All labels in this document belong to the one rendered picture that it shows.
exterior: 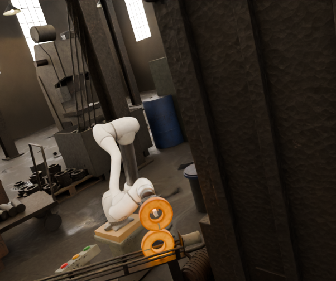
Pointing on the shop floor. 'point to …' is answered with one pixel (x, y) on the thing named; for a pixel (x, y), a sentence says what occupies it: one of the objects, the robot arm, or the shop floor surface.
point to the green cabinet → (166, 87)
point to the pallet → (58, 182)
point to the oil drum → (163, 121)
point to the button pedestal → (84, 260)
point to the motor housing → (198, 267)
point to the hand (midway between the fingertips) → (154, 211)
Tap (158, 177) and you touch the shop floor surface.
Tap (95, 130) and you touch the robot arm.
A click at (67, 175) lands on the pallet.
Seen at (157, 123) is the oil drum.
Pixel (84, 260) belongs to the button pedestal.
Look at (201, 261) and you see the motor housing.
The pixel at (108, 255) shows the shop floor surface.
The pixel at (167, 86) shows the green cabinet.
